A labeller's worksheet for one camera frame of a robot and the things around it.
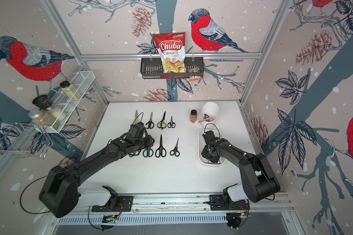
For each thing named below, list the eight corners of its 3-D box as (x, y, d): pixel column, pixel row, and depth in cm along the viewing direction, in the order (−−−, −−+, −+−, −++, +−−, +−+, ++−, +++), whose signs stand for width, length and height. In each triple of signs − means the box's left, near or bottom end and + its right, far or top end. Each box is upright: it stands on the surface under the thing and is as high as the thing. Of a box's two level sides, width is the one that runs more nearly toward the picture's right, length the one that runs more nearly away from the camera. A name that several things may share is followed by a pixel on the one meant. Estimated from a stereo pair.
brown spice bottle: (189, 121, 111) (190, 111, 102) (192, 117, 113) (193, 108, 104) (193, 123, 109) (194, 114, 100) (196, 120, 111) (198, 111, 103)
